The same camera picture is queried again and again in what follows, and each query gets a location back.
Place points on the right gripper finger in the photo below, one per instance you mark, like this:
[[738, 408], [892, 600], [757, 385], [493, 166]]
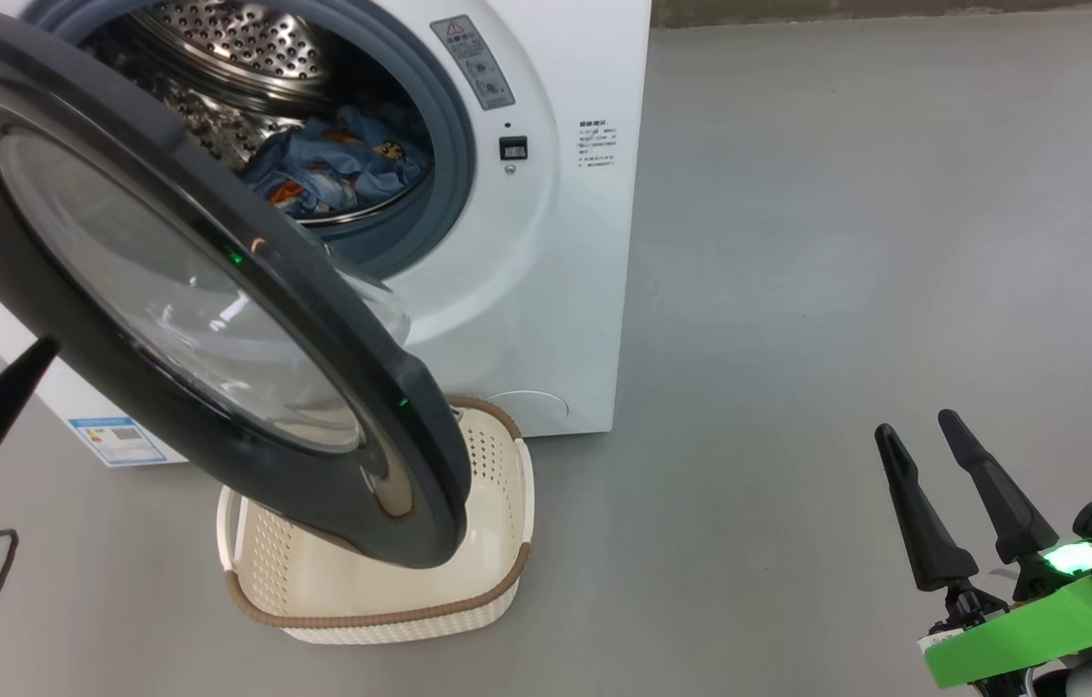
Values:
[[1011, 503], [924, 523]]

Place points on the cream laundry basket brown rim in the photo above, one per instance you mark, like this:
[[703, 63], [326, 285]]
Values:
[[498, 494]]

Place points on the black door latch socket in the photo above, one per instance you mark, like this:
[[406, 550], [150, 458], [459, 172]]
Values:
[[513, 148]]

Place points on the white washing machine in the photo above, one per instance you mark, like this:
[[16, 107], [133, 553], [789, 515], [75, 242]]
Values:
[[565, 290]]

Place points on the blue cartoon print garment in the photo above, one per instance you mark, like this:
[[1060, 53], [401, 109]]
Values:
[[381, 160]]

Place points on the grey warning sticker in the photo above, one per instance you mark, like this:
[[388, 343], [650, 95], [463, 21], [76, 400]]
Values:
[[473, 60]]

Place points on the dark round washing machine door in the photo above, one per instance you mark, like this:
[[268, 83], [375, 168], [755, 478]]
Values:
[[52, 319]]

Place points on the round white filter cover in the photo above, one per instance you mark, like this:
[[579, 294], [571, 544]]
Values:
[[531, 409]]

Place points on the small printed text label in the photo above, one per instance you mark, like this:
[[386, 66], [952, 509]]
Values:
[[597, 145]]

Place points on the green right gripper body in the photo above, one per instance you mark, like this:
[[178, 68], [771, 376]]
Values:
[[1020, 639]]

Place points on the blue energy label sticker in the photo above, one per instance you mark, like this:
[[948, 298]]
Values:
[[118, 441]]

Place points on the grey rubber door gasket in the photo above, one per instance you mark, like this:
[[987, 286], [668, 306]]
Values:
[[454, 126]]

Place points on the perforated steel drum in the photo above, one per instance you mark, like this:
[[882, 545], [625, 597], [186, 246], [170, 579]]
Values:
[[236, 39]]

